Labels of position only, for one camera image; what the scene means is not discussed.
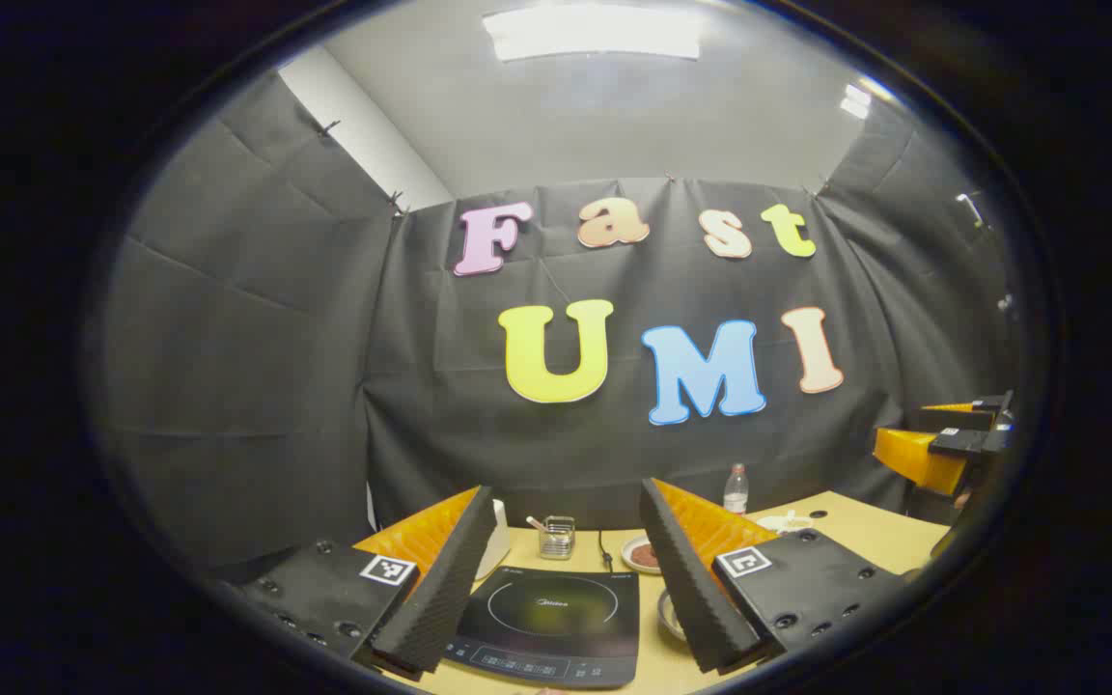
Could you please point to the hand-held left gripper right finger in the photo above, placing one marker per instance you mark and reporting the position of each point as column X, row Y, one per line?
column 686, row 579

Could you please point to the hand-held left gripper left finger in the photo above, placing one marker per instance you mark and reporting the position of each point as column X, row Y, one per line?
column 440, row 589

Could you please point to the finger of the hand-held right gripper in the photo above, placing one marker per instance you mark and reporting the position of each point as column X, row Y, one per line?
column 966, row 441
column 947, row 419

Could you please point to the stainless steel pot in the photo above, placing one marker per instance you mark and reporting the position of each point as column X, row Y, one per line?
column 669, row 615

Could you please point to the black induction cooktop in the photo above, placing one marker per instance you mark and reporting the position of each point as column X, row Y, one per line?
column 546, row 637

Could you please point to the red meat slice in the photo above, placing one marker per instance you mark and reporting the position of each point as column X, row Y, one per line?
column 644, row 555

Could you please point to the white oval plate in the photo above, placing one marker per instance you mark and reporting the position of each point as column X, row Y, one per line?
column 635, row 555

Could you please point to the white toaster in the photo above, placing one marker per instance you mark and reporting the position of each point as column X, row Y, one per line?
column 496, row 550

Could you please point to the plastic water bottle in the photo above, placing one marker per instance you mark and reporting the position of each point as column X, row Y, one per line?
column 736, row 492

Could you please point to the white divided dish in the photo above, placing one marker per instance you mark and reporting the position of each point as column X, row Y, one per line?
column 786, row 522

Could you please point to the black backdrop cloth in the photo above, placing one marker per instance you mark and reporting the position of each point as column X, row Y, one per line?
column 276, row 386

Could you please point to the small ceiling light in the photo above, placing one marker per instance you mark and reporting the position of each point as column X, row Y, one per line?
column 855, row 99

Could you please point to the large ceiling light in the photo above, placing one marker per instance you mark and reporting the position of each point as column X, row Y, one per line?
column 595, row 31

